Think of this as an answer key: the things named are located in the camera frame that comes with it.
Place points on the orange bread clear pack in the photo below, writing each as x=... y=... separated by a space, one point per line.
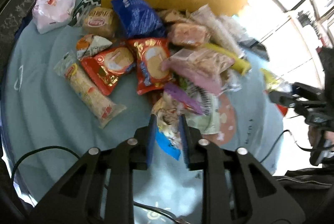
x=188 y=35

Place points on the purple snack pack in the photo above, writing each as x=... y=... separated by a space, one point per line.
x=182 y=97

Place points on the red cracker pack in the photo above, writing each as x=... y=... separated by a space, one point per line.
x=107 y=67
x=150 y=52

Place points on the light blue tablecloth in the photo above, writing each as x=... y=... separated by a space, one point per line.
x=40 y=109

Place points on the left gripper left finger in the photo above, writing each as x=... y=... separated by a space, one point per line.
x=152 y=129

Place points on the round bun clear pack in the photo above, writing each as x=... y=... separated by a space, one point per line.
x=101 y=22

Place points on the orange white triangle snack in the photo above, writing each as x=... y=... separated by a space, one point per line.
x=90 y=45

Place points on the blue edged snack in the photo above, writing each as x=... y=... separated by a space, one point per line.
x=167 y=134

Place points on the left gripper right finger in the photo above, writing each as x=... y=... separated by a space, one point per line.
x=184 y=133

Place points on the long rice cracker pack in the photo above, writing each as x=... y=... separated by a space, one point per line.
x=102 y=107

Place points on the pink wafer snack pack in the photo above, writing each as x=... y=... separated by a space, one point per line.
x=201 y=66

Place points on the light green snack pouch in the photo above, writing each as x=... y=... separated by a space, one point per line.
x=209 y=122

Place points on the blue snack bag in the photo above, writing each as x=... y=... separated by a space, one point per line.
x=138 y=19

